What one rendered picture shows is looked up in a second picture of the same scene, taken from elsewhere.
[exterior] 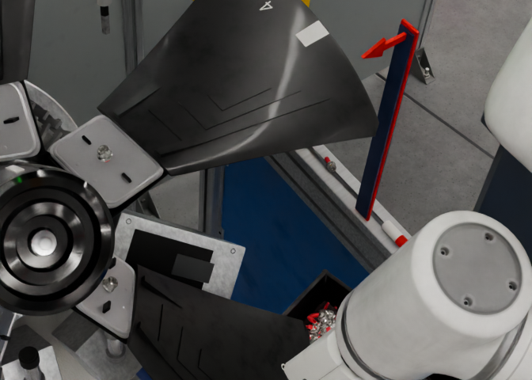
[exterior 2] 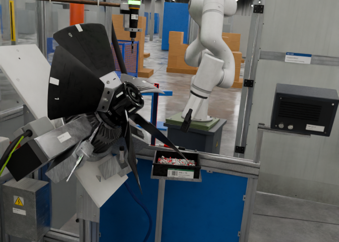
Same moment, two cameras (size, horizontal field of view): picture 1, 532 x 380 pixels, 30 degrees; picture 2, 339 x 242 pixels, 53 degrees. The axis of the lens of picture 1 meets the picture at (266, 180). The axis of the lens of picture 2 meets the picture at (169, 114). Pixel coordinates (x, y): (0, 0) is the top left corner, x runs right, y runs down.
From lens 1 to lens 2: 108 cm
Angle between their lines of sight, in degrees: 45
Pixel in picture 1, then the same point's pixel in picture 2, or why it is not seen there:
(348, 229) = (150, 152)
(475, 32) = not seen: hidden behind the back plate
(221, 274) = (145, 136)
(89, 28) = not seen: hidden behind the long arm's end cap
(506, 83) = (204, 33)
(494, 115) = (205, 38)
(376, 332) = (204, 77)
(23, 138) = (117, 82)
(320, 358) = (191, 99)
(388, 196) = not seen: hidden behind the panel
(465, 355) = (219, 72)
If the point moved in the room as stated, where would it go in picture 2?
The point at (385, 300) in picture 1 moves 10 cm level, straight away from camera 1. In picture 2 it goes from (204, 68) to (194, 64)
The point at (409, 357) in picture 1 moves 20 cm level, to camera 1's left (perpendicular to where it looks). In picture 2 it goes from (211, 77) to (167, 79)
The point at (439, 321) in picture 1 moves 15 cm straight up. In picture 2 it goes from (215, 60) to (220, 19)
